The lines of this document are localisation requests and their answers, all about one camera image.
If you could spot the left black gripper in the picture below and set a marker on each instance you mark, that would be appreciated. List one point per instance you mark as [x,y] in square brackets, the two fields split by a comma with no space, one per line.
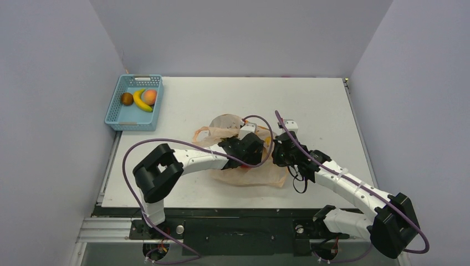
[254,159]

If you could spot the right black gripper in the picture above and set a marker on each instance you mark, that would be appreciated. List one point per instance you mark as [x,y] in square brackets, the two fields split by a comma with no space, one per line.
[280,151]

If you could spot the translucent orange plastic bag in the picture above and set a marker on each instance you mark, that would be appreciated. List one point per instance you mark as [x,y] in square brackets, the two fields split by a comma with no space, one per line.
[228,125]

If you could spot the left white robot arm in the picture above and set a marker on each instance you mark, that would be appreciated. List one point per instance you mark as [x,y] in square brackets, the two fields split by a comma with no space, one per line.
[157,174]

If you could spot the orange peach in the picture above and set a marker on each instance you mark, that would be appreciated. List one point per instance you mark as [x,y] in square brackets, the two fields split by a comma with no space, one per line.
[149,97]

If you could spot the blue plastic basket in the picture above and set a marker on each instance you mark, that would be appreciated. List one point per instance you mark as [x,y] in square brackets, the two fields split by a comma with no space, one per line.
[135,104]

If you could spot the yellow banana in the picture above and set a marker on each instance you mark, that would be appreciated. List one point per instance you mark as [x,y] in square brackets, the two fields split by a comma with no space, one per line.
[138,101]

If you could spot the brown kiwi fruit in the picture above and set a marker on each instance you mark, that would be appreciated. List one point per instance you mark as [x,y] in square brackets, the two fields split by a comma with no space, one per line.
[127,99]

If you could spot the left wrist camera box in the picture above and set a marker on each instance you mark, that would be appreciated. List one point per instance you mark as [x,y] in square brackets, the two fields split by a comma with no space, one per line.
[246,129]

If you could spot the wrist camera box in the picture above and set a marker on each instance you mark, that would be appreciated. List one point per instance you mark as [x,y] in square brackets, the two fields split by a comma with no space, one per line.
[246,129]
[288,125]

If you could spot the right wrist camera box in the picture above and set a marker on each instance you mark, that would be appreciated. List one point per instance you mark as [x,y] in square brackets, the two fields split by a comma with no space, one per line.
[288,125]

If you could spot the aluminium frame rail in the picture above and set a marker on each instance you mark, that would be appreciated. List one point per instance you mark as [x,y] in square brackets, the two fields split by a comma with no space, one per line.
[102,229]

